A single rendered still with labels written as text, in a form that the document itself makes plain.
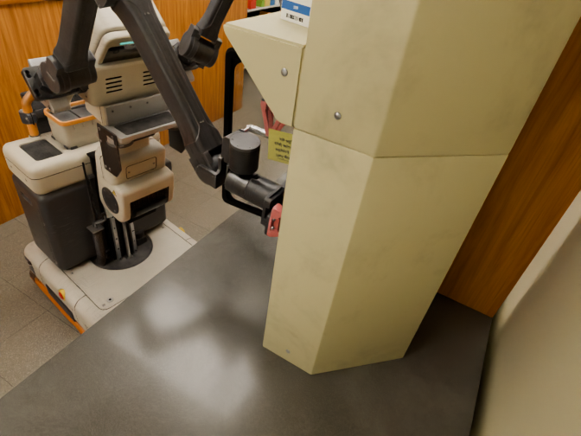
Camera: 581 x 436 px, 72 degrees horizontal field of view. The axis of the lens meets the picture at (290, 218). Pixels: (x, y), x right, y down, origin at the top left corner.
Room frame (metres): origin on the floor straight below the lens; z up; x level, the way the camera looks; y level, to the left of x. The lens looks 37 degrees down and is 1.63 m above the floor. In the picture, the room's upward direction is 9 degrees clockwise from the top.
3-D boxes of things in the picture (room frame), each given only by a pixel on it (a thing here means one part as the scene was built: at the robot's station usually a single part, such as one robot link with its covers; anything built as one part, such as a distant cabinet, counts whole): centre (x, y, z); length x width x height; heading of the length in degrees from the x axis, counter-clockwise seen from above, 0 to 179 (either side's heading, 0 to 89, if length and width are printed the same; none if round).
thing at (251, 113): (0.81, 0.04, 1.19); 0.30 x 0.01 x 0.40; 71
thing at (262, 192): (0.64, 0.05, 1.18); 0.10 x 0.07 x 0.07; 156
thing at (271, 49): (0.64, 0.00, 1.46); 0.32 x 0.12 x 0.10; 156
